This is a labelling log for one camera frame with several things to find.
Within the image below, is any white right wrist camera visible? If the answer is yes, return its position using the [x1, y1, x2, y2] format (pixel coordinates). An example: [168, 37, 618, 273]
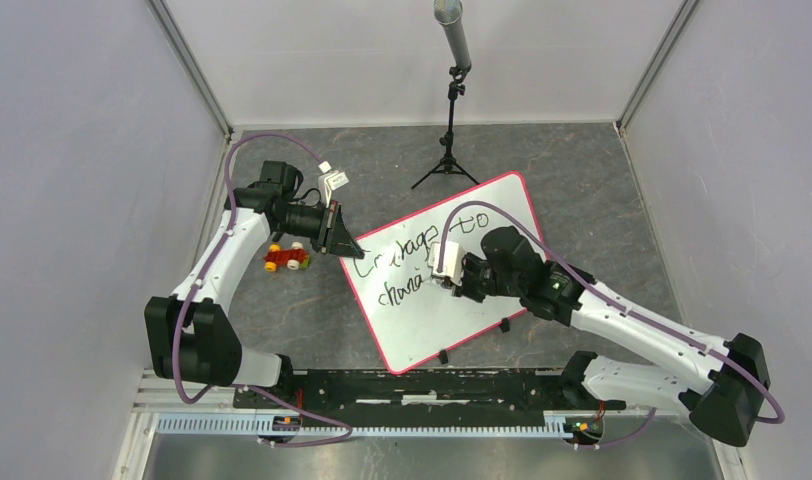
[427, 240, 466, 289]

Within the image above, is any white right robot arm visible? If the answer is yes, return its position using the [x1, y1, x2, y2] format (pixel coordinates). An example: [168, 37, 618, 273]
[429, 226, 770, 447]

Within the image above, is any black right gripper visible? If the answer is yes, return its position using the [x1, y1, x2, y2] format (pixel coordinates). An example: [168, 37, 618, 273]
[442, 251, 523, 303]

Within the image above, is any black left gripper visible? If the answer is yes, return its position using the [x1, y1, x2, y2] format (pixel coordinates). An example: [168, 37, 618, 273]
[276, 199, 364, 260]

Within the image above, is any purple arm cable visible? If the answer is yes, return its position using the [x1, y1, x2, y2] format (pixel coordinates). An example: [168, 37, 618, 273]
[435, 200, 786, 452]
[170, 133, 356, 448]

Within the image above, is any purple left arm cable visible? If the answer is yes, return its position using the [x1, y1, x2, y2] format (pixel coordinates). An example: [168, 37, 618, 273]
[170, 133, 356, 448]

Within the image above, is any pink framed whiteboard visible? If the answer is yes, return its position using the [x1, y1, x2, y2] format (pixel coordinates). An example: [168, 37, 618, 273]
[342, 172, 540, 374]

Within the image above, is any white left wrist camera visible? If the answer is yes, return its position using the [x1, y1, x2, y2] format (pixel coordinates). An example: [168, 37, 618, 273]
[318, 161, 349, 206]

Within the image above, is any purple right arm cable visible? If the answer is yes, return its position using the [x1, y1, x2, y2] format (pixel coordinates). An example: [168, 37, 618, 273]
[435, 200, 786, 452]

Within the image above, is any silver microphone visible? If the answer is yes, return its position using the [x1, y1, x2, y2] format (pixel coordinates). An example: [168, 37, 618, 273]
[433, 0, 472, 72]

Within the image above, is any red yellow toy car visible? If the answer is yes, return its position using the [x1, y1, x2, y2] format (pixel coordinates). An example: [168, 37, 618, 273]
[264, 241, 310, 272]

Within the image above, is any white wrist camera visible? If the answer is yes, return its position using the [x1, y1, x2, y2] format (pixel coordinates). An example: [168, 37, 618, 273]
[427, 240, 466, 289]
[318, 161, 349, 206]

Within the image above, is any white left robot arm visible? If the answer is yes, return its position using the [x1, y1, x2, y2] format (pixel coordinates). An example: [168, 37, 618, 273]
[144, 161, 364, 408]

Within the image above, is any white toothed cable rail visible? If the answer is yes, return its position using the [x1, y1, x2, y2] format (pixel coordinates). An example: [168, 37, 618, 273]
[155, 410, 583, 440]

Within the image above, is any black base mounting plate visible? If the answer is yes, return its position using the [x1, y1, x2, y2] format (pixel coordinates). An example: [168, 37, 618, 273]
[270, 368, 626, 428]

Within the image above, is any black tripod stand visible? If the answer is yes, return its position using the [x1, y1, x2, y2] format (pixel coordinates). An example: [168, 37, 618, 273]
[410, 66, 480, 190]

